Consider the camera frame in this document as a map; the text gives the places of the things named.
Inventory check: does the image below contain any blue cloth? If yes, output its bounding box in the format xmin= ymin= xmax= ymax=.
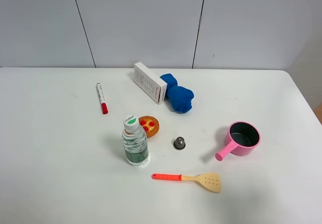
xmin=160 ymin=73 xmax=194 ymax=114

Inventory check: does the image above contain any white cardboard box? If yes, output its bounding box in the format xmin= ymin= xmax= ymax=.
xmin=133 ymin=62 xmax=167 ymax=104

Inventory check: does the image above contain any orange toy tart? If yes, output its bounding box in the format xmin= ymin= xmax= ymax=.
xmin=139 ymin=116 xmax=159 ymax=138

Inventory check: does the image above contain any small grey metal capsule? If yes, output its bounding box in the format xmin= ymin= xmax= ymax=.
xmin=173 ymin=136 xmax=186 ymax=150

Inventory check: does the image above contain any clear water bottle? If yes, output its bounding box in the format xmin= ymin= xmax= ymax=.
xmin=122 ymin=114 xmax=149 ymax=167

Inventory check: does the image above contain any red whiteboard marker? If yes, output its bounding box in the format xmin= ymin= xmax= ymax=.
xmin=96 ymin=83 xmax=108 ymax=114

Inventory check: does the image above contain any pink toy saucepan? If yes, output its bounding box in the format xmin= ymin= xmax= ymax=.
xmin=215 ymin=121 xmax=261 ymax=161

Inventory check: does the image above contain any orange toy spatula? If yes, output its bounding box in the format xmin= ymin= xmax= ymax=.
xmin=151 ymin=173 xmax=221 ymax=193

